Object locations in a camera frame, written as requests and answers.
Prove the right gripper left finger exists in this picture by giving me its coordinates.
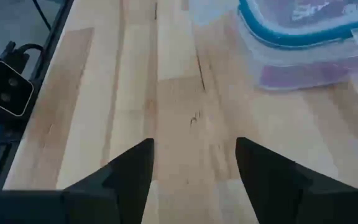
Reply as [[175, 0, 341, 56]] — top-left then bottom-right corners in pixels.
[[0, 138, 155, 224]]

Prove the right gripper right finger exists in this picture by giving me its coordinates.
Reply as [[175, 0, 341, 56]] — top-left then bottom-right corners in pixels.
[[235, 136, 358, 224]]

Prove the clear plastic container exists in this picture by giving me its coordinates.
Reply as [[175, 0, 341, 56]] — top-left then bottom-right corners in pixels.
[[237, 0, 358, 91]]

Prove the clear container with blue rim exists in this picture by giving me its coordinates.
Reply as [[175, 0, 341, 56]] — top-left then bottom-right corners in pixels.
[[237, 0, 358, 50]]

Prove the purple candy pack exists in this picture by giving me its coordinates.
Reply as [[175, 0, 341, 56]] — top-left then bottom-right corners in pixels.
[[259, 0, 358, 29]]

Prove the black table-level camera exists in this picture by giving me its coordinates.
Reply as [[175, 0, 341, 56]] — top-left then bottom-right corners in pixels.
[[0, 60, 35, 119]]

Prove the black table frame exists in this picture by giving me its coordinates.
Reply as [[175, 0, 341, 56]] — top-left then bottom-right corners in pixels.
[[0, 0, 76, 191]]

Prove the black camera cable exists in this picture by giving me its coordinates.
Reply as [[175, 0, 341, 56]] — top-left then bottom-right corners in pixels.
[[0, 40, 46, 63]]

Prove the thin black cable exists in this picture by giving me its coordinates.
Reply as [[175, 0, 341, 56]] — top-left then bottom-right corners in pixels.
[[32, 0, 53, 32]]

